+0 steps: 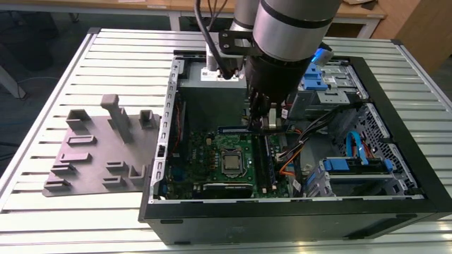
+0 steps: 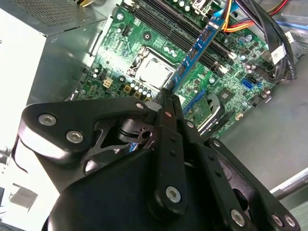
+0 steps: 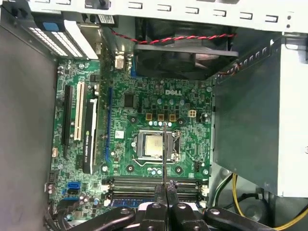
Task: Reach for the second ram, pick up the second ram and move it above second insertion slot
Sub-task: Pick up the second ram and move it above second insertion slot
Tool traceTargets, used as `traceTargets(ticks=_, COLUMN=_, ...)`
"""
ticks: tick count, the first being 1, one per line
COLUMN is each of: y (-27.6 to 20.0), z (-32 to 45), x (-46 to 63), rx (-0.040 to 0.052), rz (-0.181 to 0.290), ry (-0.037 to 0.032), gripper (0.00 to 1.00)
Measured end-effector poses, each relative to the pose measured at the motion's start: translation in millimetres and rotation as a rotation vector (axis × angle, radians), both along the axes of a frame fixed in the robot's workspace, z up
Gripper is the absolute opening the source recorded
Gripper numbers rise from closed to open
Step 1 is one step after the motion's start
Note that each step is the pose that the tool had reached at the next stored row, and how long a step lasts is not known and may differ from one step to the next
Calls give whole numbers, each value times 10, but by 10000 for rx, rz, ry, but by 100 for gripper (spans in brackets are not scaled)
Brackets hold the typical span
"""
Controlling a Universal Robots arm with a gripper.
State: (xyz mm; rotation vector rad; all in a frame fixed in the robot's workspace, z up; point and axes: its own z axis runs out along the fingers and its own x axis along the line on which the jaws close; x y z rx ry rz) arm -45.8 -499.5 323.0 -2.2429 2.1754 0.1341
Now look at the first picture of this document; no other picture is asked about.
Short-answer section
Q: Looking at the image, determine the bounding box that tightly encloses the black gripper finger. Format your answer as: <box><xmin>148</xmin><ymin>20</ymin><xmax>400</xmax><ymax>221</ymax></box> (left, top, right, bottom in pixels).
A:
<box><xmin>247</xmin><ymin>91</ymin><xmax>272</xmax><ymax>132</ymax></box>
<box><xmin>265</xmin><ymin>102</ymin><xmax>283</xmax><ymax>131</ymax></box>

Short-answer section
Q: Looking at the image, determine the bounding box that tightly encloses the green RAM stick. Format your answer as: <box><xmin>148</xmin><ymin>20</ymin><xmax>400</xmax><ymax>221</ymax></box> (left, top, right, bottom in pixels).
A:
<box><xmin>265</xmin><ymin>134</ymin><xmax>279</xmax><ymax>190</ymax></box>

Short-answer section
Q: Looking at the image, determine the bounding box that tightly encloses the blue drive carrier latch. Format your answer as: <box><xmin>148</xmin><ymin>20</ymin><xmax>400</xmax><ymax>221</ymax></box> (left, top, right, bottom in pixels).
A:
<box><xmin>300</xmin><ymin>65</ymin><xmax>329</xmax><ymax>91</ymax></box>

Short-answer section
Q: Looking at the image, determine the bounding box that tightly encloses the gray power supply unit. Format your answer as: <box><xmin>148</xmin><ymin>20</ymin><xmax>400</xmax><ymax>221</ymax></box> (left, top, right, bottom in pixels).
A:
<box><xmin>177</xmin><ymin>62</ymin><xmax>251</xmax><ymax>133</ymax></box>

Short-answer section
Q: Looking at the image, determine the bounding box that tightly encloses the metal drive cage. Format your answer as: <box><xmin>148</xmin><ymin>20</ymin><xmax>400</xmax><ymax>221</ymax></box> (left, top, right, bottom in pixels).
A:
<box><xmin>287</xmin><ymin>59</ymin><xmax>368</xmax><ymax>120</ymax></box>

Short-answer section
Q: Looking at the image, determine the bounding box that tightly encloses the CPU socket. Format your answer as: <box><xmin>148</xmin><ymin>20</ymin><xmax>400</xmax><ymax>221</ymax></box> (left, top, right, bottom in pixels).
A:
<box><xmin>219</xmin><ymin>148</ymin><xmax>247</xmax><ymax>178</ymax></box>

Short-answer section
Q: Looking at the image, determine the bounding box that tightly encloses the silver CPU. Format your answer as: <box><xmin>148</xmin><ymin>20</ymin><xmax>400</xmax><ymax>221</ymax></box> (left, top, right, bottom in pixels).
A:
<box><xmin>223</xmin><ymin>153</ymin><xmax>243</xmax><ymax>170</ymax></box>

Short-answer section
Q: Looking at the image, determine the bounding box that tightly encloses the green motherboard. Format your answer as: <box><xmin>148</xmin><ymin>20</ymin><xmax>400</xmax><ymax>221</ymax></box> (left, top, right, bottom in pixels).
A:
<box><xmin>165</xmin><ymin>131</ymin><xmax>304</xmax><ymax>199</ymax></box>

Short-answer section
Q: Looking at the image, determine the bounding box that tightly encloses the blue disk carrier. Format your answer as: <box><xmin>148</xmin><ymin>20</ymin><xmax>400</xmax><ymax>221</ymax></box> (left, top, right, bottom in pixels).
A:
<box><xmin>325</xmin><ymin>157</ymin><xmax>384</xmax><ymax>173</ymax></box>

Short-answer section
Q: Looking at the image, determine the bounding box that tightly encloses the black graphics card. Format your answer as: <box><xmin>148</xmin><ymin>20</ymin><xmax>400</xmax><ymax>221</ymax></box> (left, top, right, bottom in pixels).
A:
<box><xmin>201</xmin><ymin>182</ymin><xmax>255</xmax><ymax>199</ymax></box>

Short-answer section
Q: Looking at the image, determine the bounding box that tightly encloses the black open PC case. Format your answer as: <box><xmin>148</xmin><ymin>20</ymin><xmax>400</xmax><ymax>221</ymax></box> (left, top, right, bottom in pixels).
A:
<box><xmin>136</xmin><ymin>49</ymin><xmax>444</xmax><ymax>246</ymax></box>

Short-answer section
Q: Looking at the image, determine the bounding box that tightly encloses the brown wooden cabinet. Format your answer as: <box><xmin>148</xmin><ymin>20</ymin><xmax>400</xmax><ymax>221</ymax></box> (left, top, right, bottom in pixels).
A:
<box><xmin>372</xmin><ymin>0</ymin><xmax>452</xmax><ymax>79</ymax></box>

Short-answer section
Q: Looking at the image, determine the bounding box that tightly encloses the gray parts rack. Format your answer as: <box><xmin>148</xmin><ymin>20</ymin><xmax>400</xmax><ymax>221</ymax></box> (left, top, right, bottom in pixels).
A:
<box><xmin>41</xmin><ymin>94</ymin><xmax>161</xmax><ymax>198</ymax></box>

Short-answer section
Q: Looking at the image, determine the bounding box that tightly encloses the black office chair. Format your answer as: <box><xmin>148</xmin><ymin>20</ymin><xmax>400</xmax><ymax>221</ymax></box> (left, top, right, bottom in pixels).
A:
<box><xmin>0</xmin><ymin>10</ymin><xmax>60</xmax><ymax>72</ymax></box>

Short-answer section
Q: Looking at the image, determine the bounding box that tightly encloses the black cable bundle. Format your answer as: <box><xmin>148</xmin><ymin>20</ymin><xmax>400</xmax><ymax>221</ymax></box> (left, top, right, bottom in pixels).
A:
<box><xmin>281</xmin><ymin>104</ymin><xmax>364</xmax><ymax>159</ymax></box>

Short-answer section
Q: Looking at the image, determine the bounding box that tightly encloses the gray wrist camera with bracket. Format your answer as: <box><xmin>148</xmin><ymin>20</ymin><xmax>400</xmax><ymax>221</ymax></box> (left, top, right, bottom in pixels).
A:
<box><xmin>205</xmin><ymin>30</ymin><xmax>256</xmax><ymax>80</ymax></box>

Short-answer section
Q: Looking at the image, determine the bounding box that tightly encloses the small gray wrist camera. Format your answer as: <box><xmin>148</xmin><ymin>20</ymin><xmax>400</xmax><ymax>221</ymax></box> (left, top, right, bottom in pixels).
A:
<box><xmin>311</xmin><ymin>48</ymin><xmax>336</xmax><ymax>66</ymax></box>

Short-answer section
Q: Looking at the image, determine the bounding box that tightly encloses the orange wire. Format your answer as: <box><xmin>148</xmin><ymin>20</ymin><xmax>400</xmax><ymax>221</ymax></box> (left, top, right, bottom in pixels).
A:
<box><xmin>279</xmin><ymin>157</ymin><xmax>301</xmax><ymax>177</ymax></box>

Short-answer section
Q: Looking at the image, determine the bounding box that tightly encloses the red wire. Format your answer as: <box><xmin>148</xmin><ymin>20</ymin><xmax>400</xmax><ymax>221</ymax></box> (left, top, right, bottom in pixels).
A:
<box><xmin>175</xmin><ymin>103</ymin><xmax>184</xmax><ymax>157</ymax></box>

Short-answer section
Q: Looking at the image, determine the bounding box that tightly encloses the blue SATA cable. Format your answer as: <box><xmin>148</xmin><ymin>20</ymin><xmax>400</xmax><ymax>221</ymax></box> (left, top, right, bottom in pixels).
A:
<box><xmin>344</xmin><ymin>131</ymin><xmax>371</xmax><ymax>166</ymax></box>

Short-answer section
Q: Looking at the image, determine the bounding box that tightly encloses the black camera cable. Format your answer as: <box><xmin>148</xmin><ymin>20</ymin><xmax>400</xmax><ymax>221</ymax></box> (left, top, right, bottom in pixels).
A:
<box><xmin>192</xmin><ymin>0</ymin><xmax>228</xmax><ymax>53</ymax></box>

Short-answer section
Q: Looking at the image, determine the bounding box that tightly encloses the wooden desk white frame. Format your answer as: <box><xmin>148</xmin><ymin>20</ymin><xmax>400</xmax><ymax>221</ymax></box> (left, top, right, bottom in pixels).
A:
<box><xmin>120</xmin><ymin>0</ymin><xmax>388</xmax><ymax>40</ymax></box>

